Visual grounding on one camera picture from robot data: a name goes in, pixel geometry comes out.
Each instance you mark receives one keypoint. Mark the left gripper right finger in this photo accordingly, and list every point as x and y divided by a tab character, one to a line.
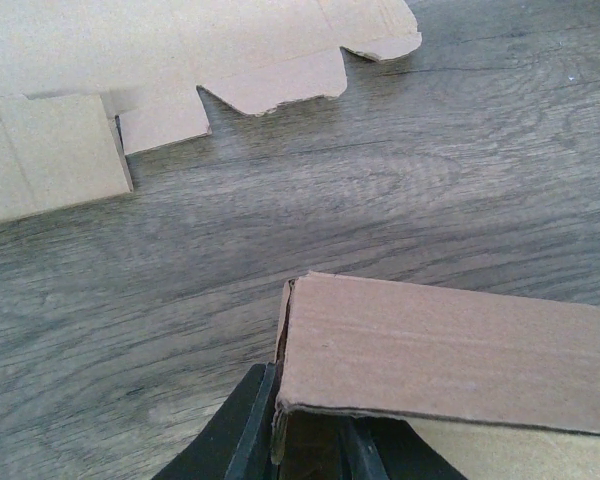
388	449

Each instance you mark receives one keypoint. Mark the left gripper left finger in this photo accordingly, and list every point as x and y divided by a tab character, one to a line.
236	442

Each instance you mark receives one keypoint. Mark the cardboard box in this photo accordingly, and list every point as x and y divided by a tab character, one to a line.
502	387

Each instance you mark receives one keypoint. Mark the flat cardboard blank middle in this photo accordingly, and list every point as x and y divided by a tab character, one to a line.
85	84

